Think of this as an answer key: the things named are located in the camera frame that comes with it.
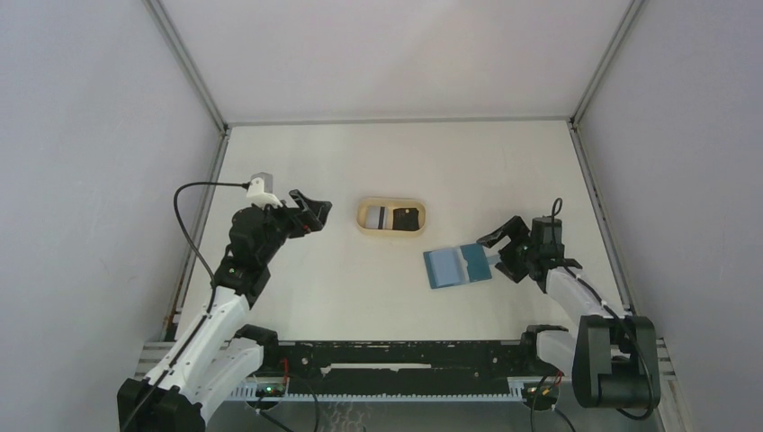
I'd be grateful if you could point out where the blue card holder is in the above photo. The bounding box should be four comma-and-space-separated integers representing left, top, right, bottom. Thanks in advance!
423, 243, 499, 290

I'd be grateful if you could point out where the black mounting base plate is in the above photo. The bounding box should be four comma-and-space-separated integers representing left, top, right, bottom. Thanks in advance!
254, 332, 558, 393

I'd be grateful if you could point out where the black card in tray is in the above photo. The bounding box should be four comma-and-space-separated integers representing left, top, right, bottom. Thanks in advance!
392, 207, 420, 232

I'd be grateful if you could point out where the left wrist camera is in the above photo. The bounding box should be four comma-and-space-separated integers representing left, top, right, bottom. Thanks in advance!
246, 172, 283, 209

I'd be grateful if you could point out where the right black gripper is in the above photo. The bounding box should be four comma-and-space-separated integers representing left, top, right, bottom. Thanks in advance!
477, 215, 538, 284

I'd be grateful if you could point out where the black cable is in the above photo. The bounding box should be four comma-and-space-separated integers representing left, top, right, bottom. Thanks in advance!
524, 197, 663, 432
173, 181, 252, 287

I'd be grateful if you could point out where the white card with black stripe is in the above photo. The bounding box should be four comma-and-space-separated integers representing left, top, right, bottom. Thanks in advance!
364, 205, 393, 230

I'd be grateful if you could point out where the white toothed cable duct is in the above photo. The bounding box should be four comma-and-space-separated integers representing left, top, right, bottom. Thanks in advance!
225, 380, 526, 402

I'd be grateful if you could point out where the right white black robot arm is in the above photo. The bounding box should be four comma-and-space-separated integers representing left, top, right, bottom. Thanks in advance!
477, 215, 661, 421

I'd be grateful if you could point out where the beige oval tray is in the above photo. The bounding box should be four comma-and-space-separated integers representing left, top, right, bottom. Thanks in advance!
356, 197, 426, 238

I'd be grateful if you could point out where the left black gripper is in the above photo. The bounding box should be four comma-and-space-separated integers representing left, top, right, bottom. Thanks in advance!
253, 190, 330, 265

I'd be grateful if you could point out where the left black cable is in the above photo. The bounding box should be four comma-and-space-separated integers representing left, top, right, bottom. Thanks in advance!
173, 181, 252, 287

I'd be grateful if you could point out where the right black cable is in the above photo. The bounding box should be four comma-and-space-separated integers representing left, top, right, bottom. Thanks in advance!
524, 197, 663, 432

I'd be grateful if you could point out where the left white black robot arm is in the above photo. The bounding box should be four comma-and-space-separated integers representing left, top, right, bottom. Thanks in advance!
117, 189, 332, 431

